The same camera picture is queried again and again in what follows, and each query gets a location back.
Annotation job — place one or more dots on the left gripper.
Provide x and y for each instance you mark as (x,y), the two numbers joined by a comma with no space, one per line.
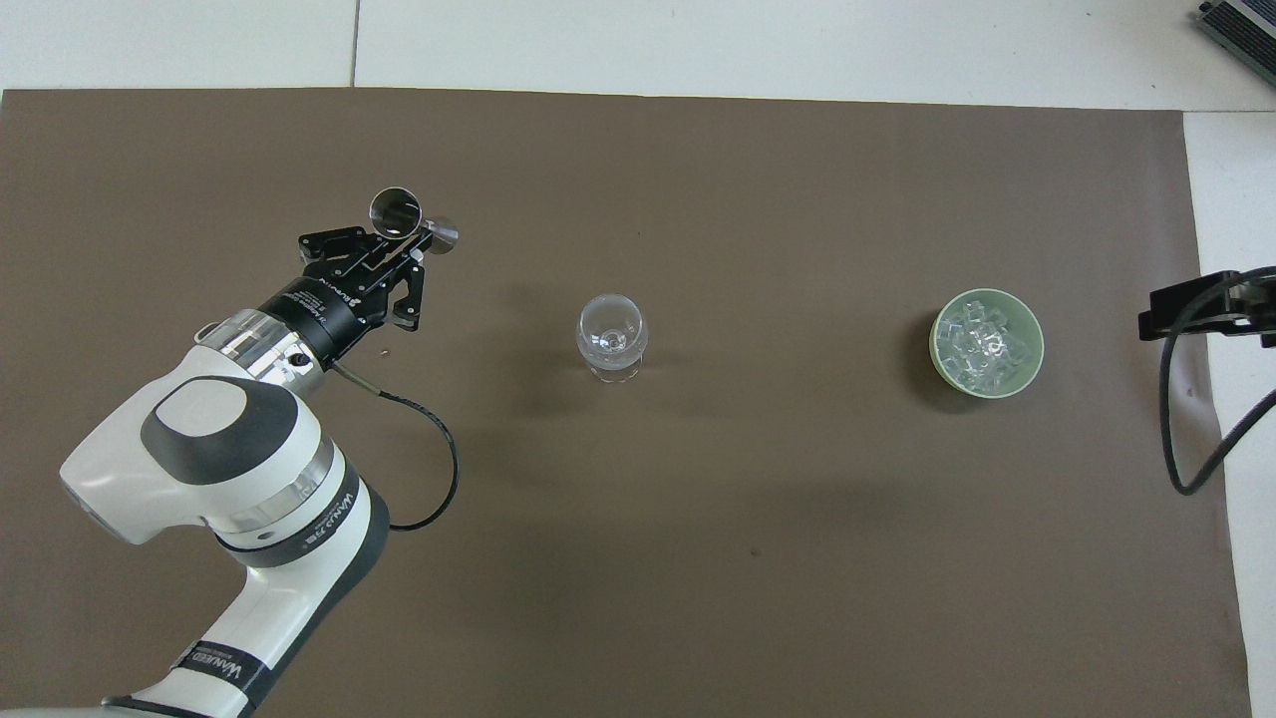
(317,311)

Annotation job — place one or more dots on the silver metal jigger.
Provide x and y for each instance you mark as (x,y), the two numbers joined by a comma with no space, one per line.
(397,211)

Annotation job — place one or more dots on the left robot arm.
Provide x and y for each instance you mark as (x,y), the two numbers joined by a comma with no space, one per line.
(199,439)

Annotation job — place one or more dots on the clear wine glass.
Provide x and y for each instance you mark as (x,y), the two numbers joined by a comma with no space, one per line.
(611,339)

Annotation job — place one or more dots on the clear ice cubes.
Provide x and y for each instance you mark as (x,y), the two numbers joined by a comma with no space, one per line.
(985,344)

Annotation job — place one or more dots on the green bowl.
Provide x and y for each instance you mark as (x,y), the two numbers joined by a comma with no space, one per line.
(1033,344)

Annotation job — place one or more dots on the black stand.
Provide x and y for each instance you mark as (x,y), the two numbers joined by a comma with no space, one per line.
(1244,28)

